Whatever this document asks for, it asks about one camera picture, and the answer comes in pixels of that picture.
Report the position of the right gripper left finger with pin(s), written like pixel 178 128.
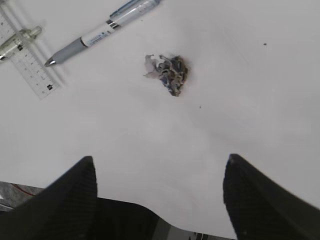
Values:
pixel 65 210

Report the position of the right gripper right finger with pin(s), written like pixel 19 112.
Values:
pixel 260 209

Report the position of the dark paper ball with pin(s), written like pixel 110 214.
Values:
pixel 172 72

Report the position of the beige grip pen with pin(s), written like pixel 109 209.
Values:
pixel 15 44

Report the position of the blue clip pen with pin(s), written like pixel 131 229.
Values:
pixel 126 14

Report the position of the clear plastic ruler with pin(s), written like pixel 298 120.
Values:
pixel 27 61

